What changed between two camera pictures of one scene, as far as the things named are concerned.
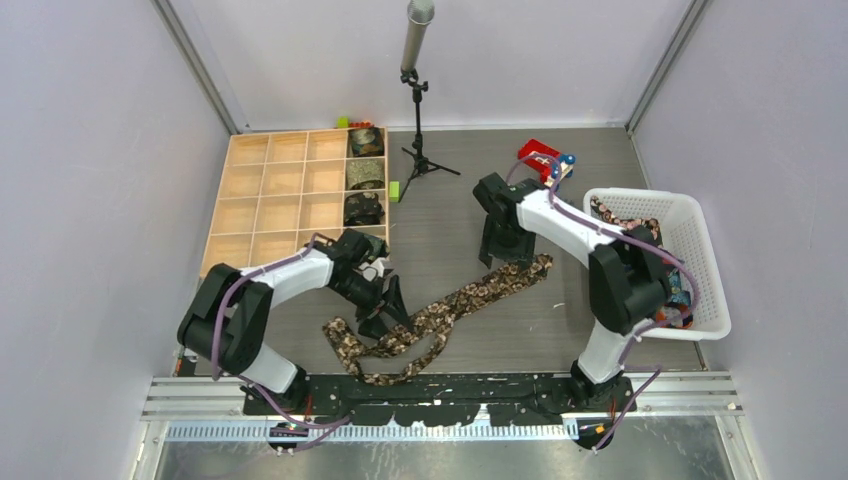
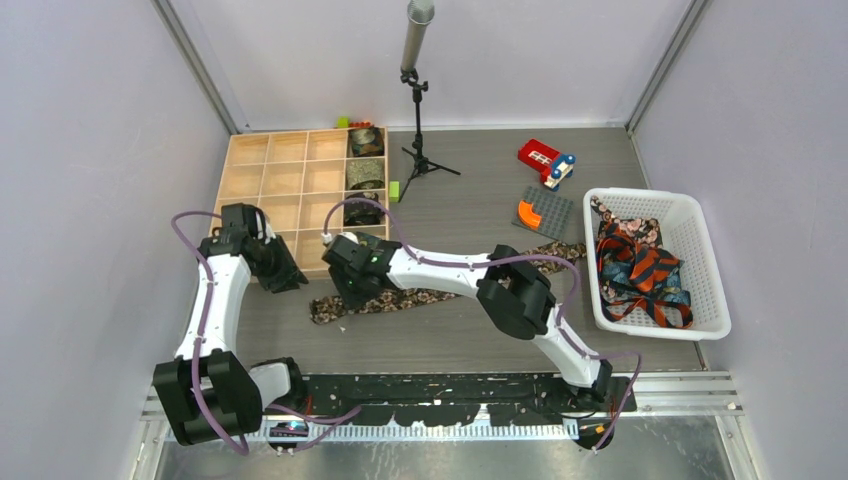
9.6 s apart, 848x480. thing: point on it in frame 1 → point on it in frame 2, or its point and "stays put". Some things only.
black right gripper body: x=510 y=243 → x=352 y=289
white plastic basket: x=686 y=234 stays put
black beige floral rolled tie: x=362 y=209 stays put
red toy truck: x=552 y=165 stays put
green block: x=394 y=191 stays put
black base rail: x=511 y=400 stays put
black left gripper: x=372 y=326 → x=288 y=277
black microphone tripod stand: x=408 y=74 stays put
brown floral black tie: x=402 y=357 → x=551 y=257
